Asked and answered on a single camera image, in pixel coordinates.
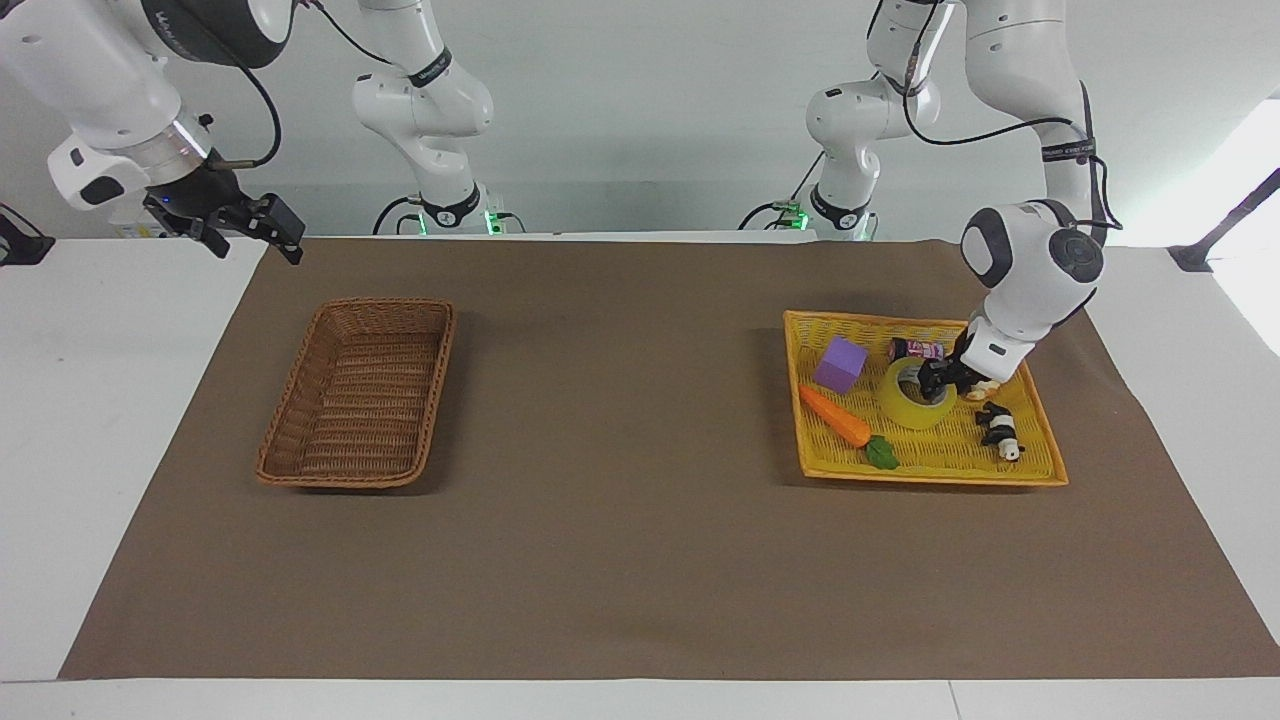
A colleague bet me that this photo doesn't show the yellow tape roll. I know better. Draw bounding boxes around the yellow tape roll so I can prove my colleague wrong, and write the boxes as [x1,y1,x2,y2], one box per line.
[880,357,960,433]

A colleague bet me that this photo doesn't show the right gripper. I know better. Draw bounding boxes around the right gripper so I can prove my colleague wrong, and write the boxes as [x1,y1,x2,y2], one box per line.
[143,160,307,267]

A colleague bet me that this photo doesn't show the black cable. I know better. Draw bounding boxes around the black cable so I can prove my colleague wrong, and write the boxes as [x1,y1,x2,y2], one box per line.
[294,0,394,68]
[866,0,1124,234]
[372,194,427,238]
[738,150,827,232]
[205,30,284,172]

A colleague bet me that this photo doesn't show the black white panda toy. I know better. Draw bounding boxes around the black white panda toy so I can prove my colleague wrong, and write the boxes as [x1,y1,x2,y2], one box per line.
[974,400,1027,464]

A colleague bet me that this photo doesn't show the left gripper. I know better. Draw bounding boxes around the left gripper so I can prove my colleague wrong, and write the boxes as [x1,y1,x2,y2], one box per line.
[917,333,985,404]

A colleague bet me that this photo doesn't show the purple cube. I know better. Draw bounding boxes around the purple cube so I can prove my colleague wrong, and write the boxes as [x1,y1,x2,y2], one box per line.
[812,335,870,395]

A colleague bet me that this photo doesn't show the yellow woven basket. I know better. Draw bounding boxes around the yellow woven basket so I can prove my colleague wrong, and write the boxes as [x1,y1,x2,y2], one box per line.
[782,309,1070,489]

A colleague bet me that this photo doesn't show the black stand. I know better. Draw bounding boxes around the black stand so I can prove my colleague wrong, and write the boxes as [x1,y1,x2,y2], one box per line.
[1168,167,1280,274]
[0,204,57,268]

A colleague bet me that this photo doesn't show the brown wicker basket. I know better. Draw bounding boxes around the brown wicker basket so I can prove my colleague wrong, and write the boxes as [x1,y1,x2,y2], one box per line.
[254,296,458,491]

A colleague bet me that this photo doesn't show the orange toy carrot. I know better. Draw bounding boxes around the orange toy carrot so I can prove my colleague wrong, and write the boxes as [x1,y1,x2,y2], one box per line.
[797,383,902,472]

